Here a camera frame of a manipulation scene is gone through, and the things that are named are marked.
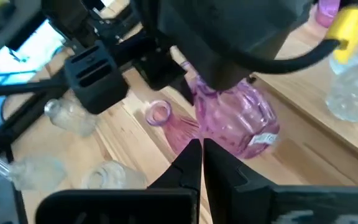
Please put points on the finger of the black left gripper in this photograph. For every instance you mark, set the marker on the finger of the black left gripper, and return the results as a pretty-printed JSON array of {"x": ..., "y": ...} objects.
[
  {"x": 228, "y": 37},
  {"x": 160, "y": 71}
]

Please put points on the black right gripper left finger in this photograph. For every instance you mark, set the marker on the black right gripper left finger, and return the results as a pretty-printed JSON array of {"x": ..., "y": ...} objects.
[{"x": 166, "y": 205}]

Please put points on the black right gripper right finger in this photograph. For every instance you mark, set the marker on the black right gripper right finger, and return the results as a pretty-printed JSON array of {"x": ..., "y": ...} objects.
[{"x": 244, "y": 205}]

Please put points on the pink twisted cone vase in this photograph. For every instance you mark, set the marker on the pink twisted cone vase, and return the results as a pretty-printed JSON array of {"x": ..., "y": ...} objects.
[{"x": 179, "y": 130}]

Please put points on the pink fluted bulb vase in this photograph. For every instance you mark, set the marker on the pink fluted bulb vase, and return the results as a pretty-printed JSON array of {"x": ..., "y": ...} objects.
[{"x": 235, "y": 118}]

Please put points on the pink ribbed bottle vase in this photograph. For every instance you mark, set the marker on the pink ribbed bottle vase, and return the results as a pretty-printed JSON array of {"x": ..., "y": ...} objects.
[{"x": 328, "y": 12}]

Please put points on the clear small faceted vase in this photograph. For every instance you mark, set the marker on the clear small faceted vase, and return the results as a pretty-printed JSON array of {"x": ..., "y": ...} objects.
[{"x": 353, "y": 99}]

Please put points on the clear wide diamond-cut vase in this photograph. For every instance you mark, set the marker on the clear wide diamond-cut vase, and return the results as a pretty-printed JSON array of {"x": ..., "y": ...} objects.
[{"x": 113, "y": 177}]

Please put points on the clear small round vase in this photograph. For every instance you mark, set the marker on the clear small round vase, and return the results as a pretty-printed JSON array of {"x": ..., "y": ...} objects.
[{"x": 70, "y": 116}]

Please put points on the clear square glass vase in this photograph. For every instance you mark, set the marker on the clear square glass vase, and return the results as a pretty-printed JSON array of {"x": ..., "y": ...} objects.
[{"x": 37, "y": 172}]

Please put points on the black metal table frame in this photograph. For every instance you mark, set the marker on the black metal table frame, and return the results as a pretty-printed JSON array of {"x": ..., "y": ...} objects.
[{"x": 26, "y": 117}]

